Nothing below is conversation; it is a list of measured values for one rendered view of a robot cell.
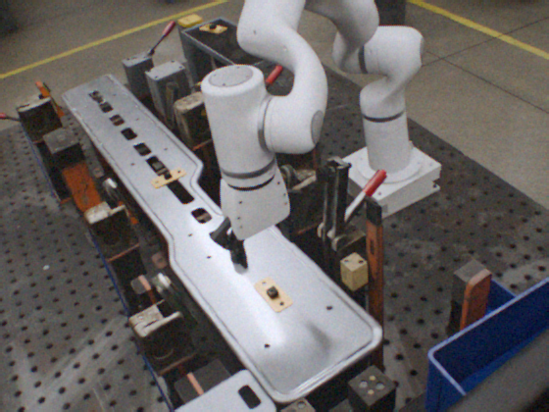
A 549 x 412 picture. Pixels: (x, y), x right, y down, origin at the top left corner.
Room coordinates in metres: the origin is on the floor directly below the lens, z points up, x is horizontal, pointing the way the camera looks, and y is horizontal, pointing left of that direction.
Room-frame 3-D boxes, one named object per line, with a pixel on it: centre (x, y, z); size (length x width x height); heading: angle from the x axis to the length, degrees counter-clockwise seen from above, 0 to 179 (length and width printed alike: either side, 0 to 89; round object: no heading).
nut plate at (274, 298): (0.69, 0.04, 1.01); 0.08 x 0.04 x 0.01; 27
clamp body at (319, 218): (0.93, -0.05, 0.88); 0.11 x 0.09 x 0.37; 117
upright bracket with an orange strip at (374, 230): (0.67, -0.15, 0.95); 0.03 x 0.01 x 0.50; 27
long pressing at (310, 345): (1.12, 0.27, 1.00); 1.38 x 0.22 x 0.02; 27
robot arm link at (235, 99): (0.68, 0.03, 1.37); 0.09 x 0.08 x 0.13; 65
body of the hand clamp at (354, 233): (0.76, -0.11, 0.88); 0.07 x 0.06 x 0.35; 117
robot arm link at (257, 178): (0.69, 0.03, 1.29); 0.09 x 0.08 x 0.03; 117
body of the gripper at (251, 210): (0.69, 0.04, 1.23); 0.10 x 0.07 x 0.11; 117
